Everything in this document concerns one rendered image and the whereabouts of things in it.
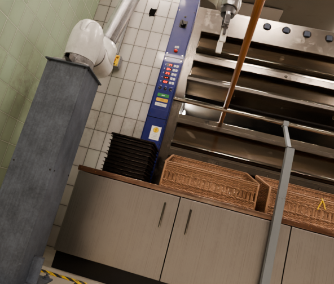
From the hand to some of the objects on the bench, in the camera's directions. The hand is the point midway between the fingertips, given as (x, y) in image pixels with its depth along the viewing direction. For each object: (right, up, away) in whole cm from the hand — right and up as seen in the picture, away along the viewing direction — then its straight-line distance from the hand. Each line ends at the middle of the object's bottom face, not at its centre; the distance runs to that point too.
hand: (220, 45), depth 163 cm
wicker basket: (-4, -86, +40) cm, 94 cm away
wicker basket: (+54, -100, +32) cm, 118 cm away
